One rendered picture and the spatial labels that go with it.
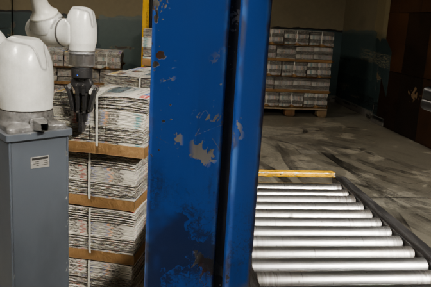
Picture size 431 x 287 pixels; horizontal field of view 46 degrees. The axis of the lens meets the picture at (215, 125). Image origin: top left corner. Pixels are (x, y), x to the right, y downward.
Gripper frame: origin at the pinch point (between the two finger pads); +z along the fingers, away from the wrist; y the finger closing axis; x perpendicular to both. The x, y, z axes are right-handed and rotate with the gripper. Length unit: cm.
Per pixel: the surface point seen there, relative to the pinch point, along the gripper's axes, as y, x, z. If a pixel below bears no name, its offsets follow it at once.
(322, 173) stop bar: -89, -15, 15
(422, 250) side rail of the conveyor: -113, 41, 16
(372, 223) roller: -103, 23, 17
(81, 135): 1.0, -2.1, 5.6
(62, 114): 8.9, -2.4, -1.5
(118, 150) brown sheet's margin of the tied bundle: -13.4, -2.6, 10.2
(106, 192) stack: -7.3, -7.0, 28.8
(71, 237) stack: 8, -7, 50
